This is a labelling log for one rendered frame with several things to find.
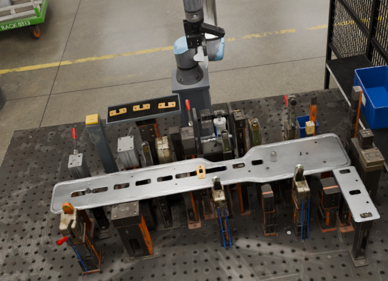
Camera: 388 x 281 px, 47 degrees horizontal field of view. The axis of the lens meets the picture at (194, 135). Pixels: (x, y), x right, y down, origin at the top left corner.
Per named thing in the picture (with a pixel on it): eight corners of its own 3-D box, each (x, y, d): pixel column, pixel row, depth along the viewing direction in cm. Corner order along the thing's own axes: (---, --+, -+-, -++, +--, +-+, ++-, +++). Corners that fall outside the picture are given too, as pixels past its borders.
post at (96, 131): (108, 185, 252) (85, 127, 222) (109, 175, 257) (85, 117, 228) (122, 183, 252) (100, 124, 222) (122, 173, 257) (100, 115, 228)
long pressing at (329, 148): (48, 220, 202) (47, 218, 201) (54, 183, 218) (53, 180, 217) (353, 167, 199) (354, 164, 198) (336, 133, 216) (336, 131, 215)
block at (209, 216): (204, 220, 225) (196, 182, 206) (201, 200, 235) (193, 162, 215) (215, 218, 225) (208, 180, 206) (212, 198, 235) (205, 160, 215)
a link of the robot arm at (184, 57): (177, 56, 246) (172, 34, 237) (201, 54, 244) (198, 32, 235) (174, 69, 238) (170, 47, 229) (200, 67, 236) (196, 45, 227)
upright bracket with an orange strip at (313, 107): (308, 171, 239) (310, 98, 205) (306, 169, 240) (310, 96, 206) (313, 170, 239) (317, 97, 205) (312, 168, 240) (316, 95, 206)
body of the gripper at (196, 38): (186, 41, 195) (182, 16, 187) (205, 37, 195) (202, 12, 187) (187, 51, 189) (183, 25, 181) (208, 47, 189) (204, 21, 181)
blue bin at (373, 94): (370, 129, 209) (373, 108, 200) (351, 90, 231) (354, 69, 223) (406, 125, 208) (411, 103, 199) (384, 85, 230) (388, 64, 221)
